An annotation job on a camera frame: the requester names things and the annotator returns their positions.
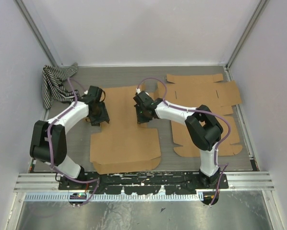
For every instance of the slotted grey cable duct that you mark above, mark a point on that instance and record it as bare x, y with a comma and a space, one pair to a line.
80, 197

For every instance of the aluminium front rail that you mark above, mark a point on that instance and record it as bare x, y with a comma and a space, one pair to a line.
40, 182

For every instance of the brown cardboard box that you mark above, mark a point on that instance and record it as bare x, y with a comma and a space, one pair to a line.
123, 145

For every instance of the black white striped cloth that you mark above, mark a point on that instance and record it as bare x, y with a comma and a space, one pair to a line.
53, 88

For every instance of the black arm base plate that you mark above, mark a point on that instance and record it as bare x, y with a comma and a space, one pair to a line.
144, 183

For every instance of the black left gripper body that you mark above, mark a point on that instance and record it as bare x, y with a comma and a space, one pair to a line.
100, 116

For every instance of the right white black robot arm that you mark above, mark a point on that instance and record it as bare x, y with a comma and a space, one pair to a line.
204, 129

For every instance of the left aluminium corner post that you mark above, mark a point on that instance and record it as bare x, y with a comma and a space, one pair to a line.
29, 11

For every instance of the right aluminium corner post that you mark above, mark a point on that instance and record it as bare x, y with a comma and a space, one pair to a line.
247, 31

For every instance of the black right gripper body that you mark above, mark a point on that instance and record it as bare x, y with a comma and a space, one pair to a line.
141, 116

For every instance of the aluminium corner post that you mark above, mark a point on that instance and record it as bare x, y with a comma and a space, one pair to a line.
29, 11
247, 31

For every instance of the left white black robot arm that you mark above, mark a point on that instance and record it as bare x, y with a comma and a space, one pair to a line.
49, 144

